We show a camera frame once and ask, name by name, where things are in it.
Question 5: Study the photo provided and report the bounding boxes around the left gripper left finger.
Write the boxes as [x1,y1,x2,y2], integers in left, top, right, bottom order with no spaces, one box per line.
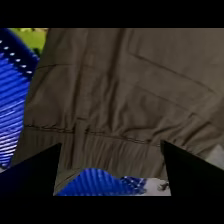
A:
[0,142,63,197]

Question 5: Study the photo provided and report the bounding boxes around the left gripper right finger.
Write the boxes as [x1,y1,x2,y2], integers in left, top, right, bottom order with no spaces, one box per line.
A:
[160,140,224,197]

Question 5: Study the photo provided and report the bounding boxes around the brown pants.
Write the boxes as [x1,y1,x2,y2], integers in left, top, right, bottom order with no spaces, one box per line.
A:
[10,27,224,195]

